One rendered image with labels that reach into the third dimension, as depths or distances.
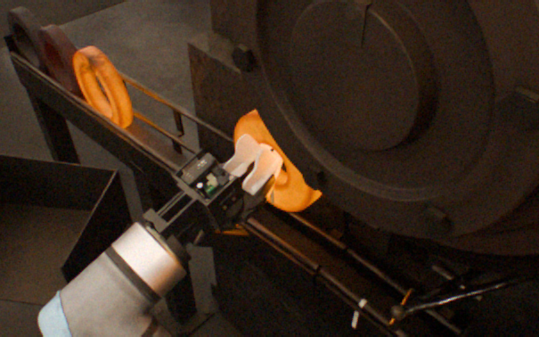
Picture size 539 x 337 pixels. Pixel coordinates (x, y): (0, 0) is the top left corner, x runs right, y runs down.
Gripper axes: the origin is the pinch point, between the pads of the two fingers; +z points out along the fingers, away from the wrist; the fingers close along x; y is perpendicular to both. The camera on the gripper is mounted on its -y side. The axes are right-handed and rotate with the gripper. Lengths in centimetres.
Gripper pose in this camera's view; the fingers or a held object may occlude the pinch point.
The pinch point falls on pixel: (277, 150)
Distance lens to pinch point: 72.5
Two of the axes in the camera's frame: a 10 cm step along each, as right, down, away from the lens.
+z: 6.9, -6.6, 2.9
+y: -2.0, -5.5, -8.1
